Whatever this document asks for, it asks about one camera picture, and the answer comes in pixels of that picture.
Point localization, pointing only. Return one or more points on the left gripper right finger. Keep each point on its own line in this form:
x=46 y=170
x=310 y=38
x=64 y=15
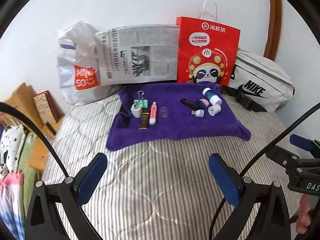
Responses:
x=227 y=179

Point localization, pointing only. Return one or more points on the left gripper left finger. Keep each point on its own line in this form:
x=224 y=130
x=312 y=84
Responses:
x=88 y=178

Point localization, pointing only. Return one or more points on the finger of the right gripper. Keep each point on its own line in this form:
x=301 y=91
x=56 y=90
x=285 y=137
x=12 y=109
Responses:
x=301 y=142

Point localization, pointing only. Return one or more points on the white tape roll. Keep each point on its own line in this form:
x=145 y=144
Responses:
x=214 y=110

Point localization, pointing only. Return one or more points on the pink blue eraser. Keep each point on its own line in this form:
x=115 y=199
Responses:
x=202 y=103

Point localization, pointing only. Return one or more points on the white USB wall charger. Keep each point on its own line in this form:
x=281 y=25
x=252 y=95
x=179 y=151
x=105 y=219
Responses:
x=136 y=110

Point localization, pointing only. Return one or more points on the black gold Grand Reserve box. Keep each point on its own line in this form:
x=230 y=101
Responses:
x=144 y=119

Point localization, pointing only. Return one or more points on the blue white cylindrical bottle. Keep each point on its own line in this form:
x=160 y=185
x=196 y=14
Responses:
x=212 y=97

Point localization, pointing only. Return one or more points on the pink flashlight eraser pen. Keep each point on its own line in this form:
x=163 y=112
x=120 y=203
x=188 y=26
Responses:
x=153 y=114

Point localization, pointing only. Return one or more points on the clear plastic cap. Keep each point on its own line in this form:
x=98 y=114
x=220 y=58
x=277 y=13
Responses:
x=164 y=111

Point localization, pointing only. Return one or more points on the teal binder clip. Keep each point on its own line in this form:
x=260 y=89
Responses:
x=141 y=101

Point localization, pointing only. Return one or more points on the white USB flash drive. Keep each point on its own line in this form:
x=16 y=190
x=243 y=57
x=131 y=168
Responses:
x=198 y=113

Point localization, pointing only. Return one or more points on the person's right hand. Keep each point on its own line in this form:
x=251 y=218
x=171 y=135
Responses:
x=304 y=219

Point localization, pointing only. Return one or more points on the colourful clothes pile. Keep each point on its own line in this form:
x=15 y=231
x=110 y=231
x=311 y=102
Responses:
x=17 y=179

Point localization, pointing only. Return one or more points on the striped bed quilt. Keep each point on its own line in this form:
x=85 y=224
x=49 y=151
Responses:
x=155 y=190

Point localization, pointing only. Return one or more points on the white Nike waist bag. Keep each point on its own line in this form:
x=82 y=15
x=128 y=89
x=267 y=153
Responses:
x=258 y=83

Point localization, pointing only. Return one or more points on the patterned brown book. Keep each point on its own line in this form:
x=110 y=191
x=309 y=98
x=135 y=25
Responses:
x=47 y=108

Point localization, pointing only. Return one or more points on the purple towel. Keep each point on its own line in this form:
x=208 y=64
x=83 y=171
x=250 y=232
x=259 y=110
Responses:
x=180 y=124

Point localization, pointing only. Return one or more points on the white Miniso plastic bag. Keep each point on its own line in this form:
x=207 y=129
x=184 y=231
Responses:
x=77 y=66

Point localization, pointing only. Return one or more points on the red panda paper bag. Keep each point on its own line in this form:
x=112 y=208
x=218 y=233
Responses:
x=206 y=50

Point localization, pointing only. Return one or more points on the folded newspaper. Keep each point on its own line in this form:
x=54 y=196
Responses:
x=138 y=54

